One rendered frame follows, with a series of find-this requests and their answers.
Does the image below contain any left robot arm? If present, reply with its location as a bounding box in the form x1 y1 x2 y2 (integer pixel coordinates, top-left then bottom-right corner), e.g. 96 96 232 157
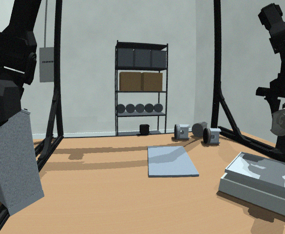
258 3 285 96

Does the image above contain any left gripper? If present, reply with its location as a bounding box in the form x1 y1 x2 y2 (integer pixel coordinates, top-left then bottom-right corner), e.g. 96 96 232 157
256 70 285 113

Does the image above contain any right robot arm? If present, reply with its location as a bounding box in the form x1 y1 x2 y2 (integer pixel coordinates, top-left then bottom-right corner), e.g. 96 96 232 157
0 0 41 99

